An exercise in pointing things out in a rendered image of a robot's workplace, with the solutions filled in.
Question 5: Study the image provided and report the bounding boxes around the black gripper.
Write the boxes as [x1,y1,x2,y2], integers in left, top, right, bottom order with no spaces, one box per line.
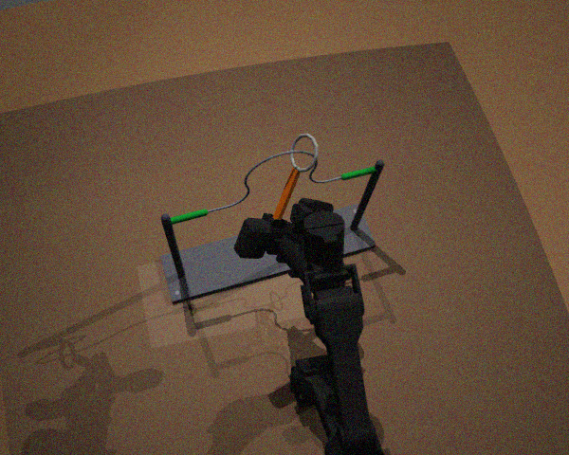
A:
[233,213,304,278]

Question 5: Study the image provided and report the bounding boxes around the grey loop with orange handle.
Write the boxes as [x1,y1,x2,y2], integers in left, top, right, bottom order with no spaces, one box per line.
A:
[273,134,319,220]

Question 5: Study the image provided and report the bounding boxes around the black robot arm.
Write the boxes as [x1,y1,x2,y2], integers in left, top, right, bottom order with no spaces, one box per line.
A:
[286,198,384,455]

